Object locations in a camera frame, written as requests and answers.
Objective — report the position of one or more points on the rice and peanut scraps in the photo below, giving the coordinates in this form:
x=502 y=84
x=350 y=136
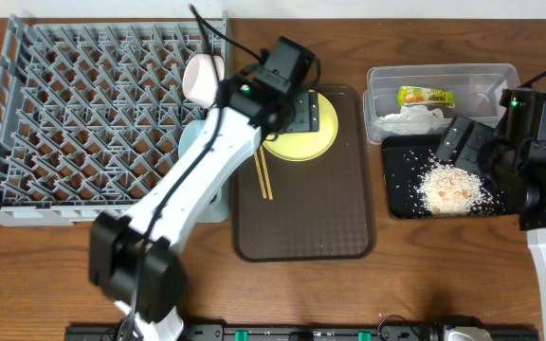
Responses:
x=448 y=189

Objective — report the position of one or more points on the dark brown serving tray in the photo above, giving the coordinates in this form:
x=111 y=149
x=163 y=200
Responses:
x=322 y=208

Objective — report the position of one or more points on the pink bowl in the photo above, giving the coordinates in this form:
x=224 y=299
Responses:
x=201 y=77

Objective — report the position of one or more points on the black plastic bin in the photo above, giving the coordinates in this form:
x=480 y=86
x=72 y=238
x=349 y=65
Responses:
x=405 y=189

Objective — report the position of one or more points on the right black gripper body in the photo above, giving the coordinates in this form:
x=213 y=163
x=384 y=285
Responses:
x=467 y=158

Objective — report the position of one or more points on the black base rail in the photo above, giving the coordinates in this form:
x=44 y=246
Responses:
x=392 y=328

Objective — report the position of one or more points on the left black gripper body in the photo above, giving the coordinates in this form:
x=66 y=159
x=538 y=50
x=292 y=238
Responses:
x=306 y=112

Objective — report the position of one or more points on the wooden chopstick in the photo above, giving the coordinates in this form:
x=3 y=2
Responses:
x=267 y=184
x=260 y=174

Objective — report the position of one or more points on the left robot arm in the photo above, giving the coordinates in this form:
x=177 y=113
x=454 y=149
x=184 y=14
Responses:
x=135 y=258

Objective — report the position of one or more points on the yellow plate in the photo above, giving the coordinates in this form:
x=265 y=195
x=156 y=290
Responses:
x=309 y=145

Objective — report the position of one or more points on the light blue bowl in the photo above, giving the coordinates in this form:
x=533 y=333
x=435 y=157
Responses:
x=187 y=142

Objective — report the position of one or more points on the green yellow snack wrapper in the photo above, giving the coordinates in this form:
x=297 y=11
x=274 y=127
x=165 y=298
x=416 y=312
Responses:
x=413 y=95

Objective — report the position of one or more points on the grey dishwasher rack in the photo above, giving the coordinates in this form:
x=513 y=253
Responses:
x=91 y=116

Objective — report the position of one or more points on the white napkin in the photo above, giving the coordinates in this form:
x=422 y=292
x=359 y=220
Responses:
x=412 y=120

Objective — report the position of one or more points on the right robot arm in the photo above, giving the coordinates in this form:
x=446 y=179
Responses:
x=512 y=156

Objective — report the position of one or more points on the clear plastic bin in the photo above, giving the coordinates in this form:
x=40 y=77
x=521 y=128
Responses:
x=477 y=88

